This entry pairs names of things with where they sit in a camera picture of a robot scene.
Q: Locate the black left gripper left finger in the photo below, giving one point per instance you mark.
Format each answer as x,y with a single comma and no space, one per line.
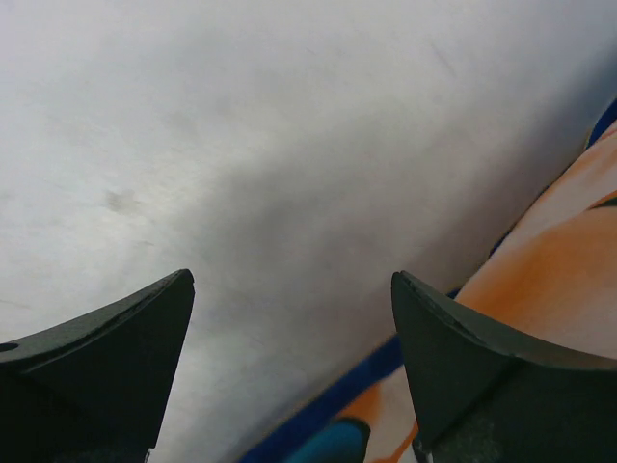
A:
96,388

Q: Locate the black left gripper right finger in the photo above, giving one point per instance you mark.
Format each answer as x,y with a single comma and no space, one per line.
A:
485,392

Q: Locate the blue and orange pillowcase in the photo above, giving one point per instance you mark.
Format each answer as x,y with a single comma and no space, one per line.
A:
551,276

